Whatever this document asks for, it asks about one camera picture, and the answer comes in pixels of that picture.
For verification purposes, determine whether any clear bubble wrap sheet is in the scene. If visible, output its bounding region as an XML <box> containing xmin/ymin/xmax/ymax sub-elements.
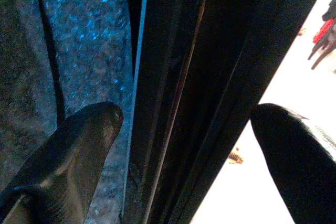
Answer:
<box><xmin>0</xmin><ymin>0</ymin><xmax>137</xmax><ymax>224</ymax></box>

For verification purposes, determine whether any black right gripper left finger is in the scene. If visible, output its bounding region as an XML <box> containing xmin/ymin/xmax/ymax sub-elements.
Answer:
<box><xmin>0</xmin><ymin>101</ymin><xmax>124</xmax><ymax>224</ymax></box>

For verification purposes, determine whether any small orange object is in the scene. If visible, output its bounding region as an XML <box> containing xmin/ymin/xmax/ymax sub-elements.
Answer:
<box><xmin>227</xmin><ymin>147</ymin><xmax>244</xmax><ymax>165</ymax></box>

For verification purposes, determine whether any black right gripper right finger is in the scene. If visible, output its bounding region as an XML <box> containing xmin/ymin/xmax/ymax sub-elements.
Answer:
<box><xmin>250</xmin><ymin>103</ymin><xmax>336</xmax><ymax>224</ymax></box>

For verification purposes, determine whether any red black object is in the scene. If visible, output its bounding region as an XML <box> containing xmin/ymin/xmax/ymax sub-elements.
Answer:
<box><xmin>307</xmin><ymin>0</ymin><xmax>336</xmax><ymax>70</ymax></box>

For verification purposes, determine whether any white fridge door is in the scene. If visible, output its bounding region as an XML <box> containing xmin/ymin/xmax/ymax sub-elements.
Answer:
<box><xmin>122</xmin><ymin>0</ymin><xmax>333</xmax><ymax>224</ymax></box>

